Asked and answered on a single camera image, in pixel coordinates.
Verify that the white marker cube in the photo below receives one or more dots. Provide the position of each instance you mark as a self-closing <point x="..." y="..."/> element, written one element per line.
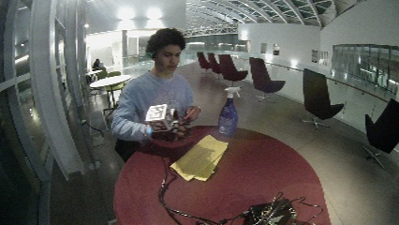
<point x="158" y="113"/>

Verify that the blue spray bottle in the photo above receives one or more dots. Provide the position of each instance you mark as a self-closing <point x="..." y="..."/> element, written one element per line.
<point x="228" y="117"/>

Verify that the the person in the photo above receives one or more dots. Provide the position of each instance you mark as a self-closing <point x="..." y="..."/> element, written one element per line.
<point x="158" y="90"/>

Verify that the yellow cloth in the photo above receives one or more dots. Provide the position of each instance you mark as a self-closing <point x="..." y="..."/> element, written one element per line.
<point x="200" y="157"/>

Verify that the dark red lounge chair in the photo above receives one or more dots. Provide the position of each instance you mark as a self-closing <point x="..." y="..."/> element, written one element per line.
<point x="263" y="76"/>
<point x="203" y="62"/>
<point x="214" y="64"/>
<point x="229" y="70"/>

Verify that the green chair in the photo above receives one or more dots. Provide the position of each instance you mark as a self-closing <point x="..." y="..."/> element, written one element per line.
<point x="115" y="87"/>

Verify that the white round table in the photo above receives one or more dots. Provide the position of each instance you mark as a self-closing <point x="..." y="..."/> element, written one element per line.
<point x="110" y="81"/>

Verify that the black lounge chair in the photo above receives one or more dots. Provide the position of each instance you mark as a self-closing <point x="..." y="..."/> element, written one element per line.
<point x="317" y="97"/>
<point x="385" y="131"/>

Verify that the white curved steel column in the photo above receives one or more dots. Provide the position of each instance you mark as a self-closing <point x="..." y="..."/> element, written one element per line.
<point x="54" y="93"/>

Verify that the small wall picture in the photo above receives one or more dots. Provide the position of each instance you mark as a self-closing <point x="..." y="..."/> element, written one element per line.
<point x="264" y="48"/>
<point x="276" y="49"/>

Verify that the wall handrail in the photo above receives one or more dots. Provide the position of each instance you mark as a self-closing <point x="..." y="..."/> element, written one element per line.
<point x="333" y="80"/>

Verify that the wall poster panel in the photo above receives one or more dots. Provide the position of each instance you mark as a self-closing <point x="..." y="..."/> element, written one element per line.
<point x="320" y="57"/>

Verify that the large wall window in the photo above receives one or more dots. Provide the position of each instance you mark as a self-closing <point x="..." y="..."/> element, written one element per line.
<point x="366" y="67"/>

